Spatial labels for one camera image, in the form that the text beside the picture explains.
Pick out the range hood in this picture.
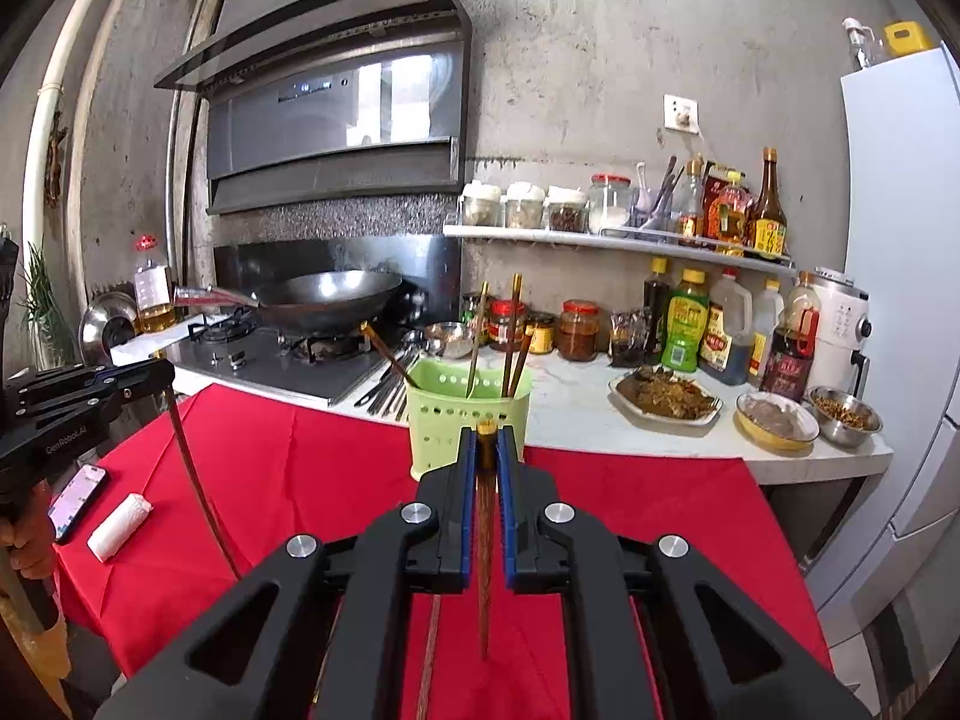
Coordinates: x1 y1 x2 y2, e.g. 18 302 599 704
155 0 472 215

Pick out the red tablecloth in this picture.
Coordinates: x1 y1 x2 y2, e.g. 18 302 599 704
59 385 861 718

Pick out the white wall shelf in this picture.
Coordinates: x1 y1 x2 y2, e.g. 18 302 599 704
443 224 799 278

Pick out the white kitchen appliance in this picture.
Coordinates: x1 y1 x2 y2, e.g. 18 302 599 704
805 266 872 397

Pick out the smartphone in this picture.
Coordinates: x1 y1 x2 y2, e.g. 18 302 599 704
47 463 107 544

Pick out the gas stove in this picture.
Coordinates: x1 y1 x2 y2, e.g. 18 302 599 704
163 309 386 405

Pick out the brown vinegar bottle on shelf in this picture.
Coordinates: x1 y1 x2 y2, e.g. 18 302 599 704
748 148 788 259

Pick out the steel wok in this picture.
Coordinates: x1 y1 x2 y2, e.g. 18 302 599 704
174 270 404 333

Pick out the plate of cooked food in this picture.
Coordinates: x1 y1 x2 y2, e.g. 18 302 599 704
608 366 722 427

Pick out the clear glass jar red lid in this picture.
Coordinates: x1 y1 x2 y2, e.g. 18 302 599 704
587 172 633 234

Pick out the wooden chopstick gold tip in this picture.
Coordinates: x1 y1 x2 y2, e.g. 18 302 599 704
501 271 523 398
477 419 498 660
163 387 241 580
359 322 418 388
415 595 443 720
508 328 532 398
464 280 490 398

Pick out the steel bowl with food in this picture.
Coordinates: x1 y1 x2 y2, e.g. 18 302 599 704
805 385 884 449

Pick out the small steel bowl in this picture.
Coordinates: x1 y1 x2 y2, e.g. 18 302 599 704
423 322 475 359

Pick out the red lid chili jar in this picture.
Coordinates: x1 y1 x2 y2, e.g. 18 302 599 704
487 299 527 353

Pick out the green plastic utensil holder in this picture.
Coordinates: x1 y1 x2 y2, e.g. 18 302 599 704
407 359 534 481

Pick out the person's left hand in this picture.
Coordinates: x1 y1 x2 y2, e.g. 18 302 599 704
0 481 55 580

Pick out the green sauce bottle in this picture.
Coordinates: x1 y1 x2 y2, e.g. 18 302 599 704
661 268 709 372

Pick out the cooking oil bottle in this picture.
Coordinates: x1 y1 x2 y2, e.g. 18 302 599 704
133 234 178 333

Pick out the large soy sauce jug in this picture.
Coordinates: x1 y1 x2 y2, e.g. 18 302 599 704
698 268 754 387

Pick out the brown sauce glass jar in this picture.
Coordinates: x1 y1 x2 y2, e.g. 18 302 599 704
553 299 601 362

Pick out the wall power socket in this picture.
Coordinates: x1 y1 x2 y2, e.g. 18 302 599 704
662 94 701 135

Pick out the dark soy sauce bottle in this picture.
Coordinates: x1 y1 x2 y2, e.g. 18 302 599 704
643 257 672 364

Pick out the white roll of tape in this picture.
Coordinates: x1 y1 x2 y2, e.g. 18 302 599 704
86 493 153 564

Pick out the yellow bowl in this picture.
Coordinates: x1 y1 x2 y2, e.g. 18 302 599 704
734 392 820 454

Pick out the white refrigerator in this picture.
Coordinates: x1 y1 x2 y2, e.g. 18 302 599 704
805 47 958 644

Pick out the yellow box on fridge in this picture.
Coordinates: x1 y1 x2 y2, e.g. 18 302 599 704
884 21 934 57

